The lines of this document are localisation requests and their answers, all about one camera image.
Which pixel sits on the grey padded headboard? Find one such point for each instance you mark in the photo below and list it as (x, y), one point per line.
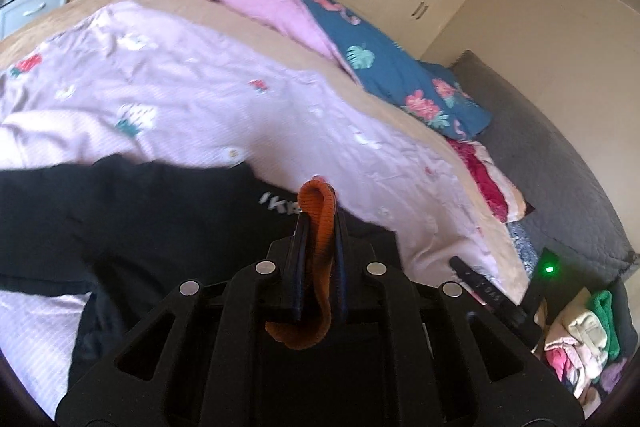
(550, 147)

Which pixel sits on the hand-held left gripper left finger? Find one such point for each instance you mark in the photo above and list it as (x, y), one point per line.
(300, 257)

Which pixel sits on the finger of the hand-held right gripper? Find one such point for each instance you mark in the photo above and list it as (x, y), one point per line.
(480, 289)

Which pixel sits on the grey patterned bedsheet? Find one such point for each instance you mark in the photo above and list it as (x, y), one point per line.
(525, 244)

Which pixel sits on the black shirt with orange collar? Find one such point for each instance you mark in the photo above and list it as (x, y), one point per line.
(150, 217)

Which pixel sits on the pile of colourful clothes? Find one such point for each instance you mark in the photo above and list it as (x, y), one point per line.
(585, 342)

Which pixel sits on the pink and blue floral duvet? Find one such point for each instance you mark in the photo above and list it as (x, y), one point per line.
(390, 57)

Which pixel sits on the red floral blanket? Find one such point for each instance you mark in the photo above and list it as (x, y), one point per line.
(487, 177)

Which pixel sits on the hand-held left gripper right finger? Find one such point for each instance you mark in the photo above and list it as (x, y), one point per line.
(340, 267)

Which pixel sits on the lilac printed blanket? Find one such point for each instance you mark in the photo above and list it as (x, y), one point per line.
(200, 97)

